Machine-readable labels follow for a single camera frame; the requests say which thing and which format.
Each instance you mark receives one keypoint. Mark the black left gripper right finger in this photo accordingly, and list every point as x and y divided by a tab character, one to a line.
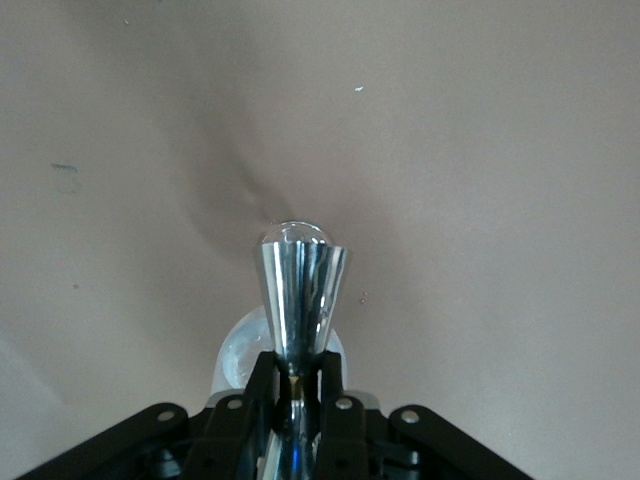
345	440

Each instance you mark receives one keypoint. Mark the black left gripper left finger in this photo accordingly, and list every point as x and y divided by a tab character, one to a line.
235	440

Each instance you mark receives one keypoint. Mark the shiny metal jigger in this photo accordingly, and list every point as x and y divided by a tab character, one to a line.
300	290

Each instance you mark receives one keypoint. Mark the clear wine glass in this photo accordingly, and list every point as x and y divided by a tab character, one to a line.
240	350

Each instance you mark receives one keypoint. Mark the brown table mat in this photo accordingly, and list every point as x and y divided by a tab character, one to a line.
450	200

